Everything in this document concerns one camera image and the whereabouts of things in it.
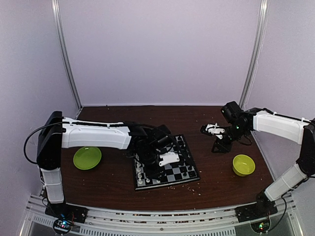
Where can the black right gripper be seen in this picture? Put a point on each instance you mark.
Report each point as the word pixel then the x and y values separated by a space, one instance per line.
pixel 224 148

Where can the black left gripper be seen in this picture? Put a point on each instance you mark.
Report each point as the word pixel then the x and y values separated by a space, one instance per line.
pixel 152 174

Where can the black white chessboard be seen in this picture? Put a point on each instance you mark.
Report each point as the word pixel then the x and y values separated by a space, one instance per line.
pixel 174 173

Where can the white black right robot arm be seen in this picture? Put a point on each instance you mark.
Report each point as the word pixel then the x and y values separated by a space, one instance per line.
pixel 281 136

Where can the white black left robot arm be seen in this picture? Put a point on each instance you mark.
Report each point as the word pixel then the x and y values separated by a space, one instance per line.
pixel 153 146

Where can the yellow-green bowl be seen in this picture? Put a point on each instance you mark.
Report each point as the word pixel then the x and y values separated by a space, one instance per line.
pixel 243 165

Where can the green plate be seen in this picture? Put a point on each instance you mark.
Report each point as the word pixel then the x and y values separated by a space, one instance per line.
pixel 87 158

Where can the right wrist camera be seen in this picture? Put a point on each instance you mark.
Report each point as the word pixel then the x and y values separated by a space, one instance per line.
pixel 212 130

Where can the aluminium front rail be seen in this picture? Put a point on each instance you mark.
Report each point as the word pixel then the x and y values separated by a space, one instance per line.
pixel 220 221

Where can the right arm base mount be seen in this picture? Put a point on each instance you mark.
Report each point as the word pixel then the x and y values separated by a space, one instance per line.
pixel 260 221

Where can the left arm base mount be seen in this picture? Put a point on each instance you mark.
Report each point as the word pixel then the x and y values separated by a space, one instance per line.
pixel 66 217

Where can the right aluminium frame post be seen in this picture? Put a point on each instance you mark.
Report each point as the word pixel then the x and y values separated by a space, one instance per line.
pixel 258 42

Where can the aluminium frame post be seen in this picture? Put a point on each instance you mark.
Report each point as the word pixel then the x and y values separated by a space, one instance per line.
pixel 258 42
pixel 65 57

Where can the left aluminium frame post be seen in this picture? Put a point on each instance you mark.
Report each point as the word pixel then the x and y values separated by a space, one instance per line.
pixel 65 57

